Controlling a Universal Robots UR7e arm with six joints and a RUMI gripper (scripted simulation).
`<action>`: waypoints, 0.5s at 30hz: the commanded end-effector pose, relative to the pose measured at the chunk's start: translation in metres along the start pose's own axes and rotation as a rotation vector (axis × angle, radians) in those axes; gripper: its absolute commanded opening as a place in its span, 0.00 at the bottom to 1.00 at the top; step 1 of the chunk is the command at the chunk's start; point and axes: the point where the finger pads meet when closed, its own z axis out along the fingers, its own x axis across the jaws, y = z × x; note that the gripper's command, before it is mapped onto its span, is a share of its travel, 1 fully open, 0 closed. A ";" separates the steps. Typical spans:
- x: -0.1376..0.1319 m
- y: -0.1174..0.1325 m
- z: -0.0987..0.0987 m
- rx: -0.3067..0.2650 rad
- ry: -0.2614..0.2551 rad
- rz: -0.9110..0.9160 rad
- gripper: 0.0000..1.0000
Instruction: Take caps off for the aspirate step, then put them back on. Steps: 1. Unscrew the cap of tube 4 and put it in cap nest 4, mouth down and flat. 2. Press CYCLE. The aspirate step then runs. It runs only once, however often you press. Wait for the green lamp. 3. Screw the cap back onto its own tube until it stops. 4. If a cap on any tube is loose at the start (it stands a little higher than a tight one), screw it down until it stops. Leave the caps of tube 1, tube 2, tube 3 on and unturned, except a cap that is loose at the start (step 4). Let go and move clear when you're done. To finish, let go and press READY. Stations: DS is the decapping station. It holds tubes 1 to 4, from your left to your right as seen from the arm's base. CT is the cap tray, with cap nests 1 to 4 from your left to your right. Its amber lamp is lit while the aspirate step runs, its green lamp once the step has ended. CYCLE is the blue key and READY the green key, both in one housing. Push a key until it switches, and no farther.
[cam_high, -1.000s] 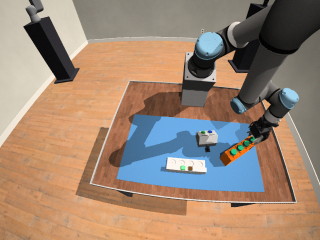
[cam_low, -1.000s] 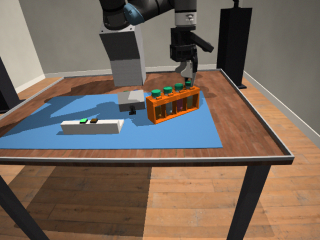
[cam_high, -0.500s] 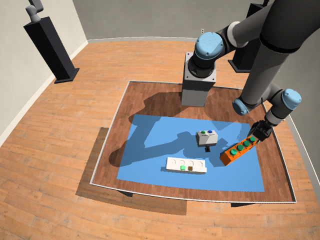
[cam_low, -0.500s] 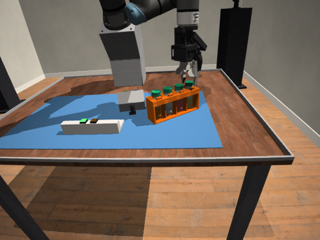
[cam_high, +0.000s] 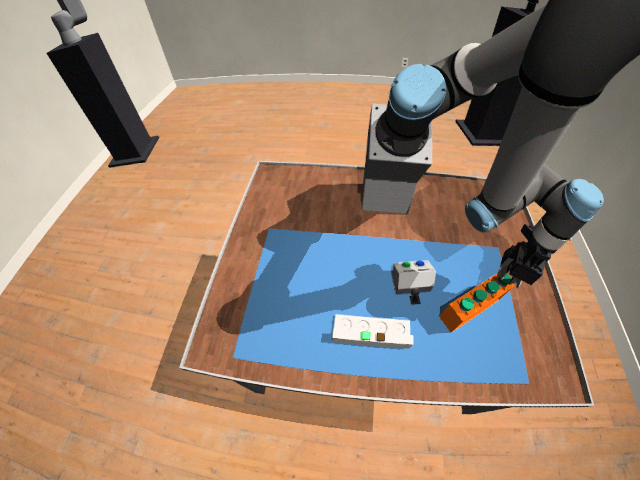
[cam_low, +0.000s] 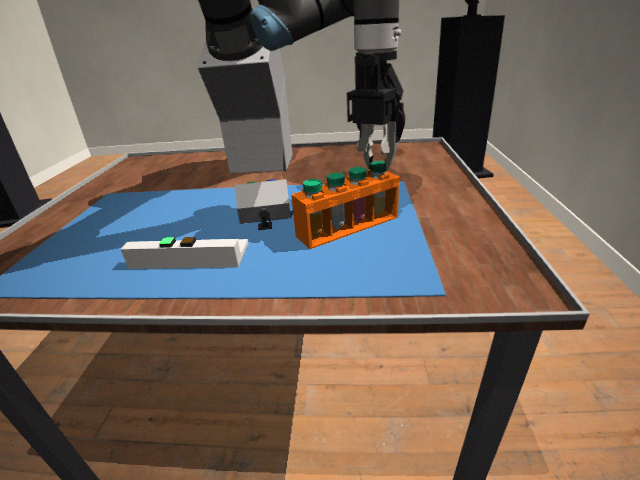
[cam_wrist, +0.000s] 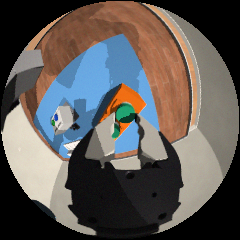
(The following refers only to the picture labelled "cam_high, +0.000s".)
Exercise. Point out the green round cap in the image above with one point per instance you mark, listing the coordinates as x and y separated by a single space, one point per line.
467 304
480 295
505 281
492 287

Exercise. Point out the orange test tube rack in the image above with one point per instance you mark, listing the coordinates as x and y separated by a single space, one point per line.
453 317

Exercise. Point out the blue flat mat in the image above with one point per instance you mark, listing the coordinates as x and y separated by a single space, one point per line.
305 278

